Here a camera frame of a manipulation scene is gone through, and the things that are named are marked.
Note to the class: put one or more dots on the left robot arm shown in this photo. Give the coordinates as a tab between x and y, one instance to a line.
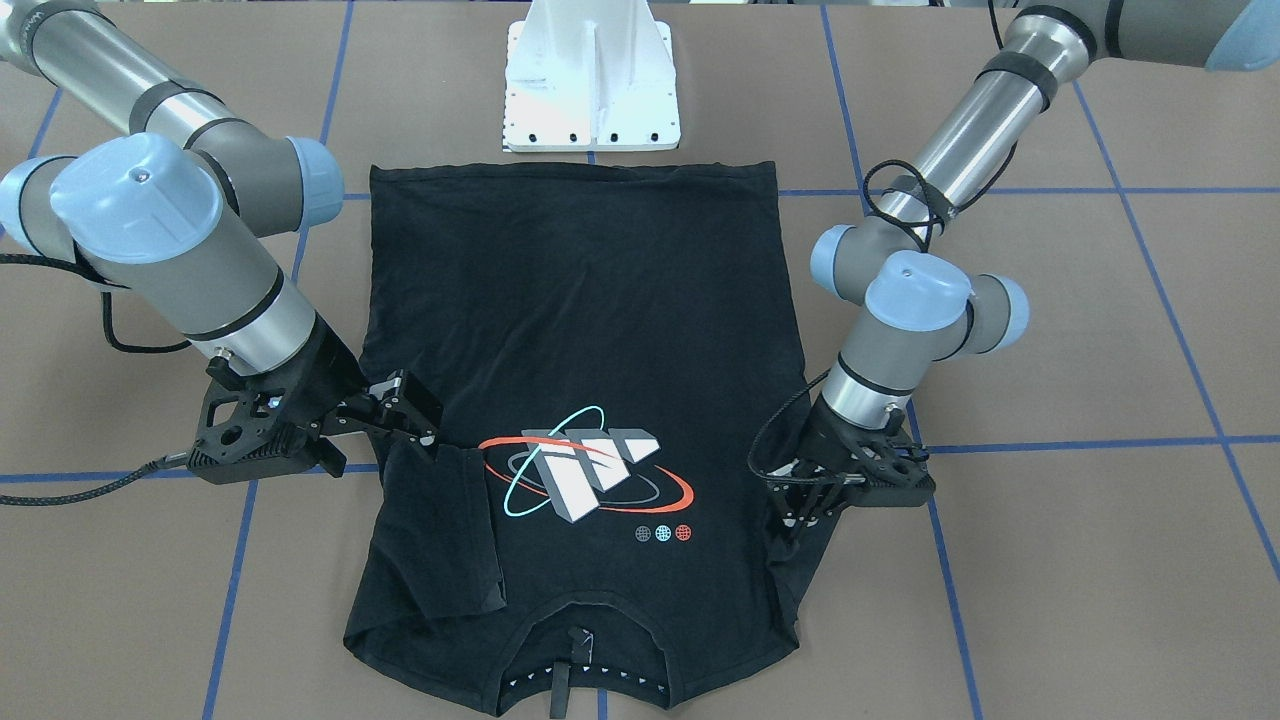
1138	417

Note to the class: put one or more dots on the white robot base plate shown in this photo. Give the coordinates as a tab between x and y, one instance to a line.
590	76

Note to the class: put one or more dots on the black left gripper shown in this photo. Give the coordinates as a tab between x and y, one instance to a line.
827	432

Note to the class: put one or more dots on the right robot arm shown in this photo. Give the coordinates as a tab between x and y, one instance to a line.
175	210

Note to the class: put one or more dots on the black printed t-shirt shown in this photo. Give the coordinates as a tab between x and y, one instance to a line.
609	345

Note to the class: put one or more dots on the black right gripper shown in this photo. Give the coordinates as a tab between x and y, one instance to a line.
322	376

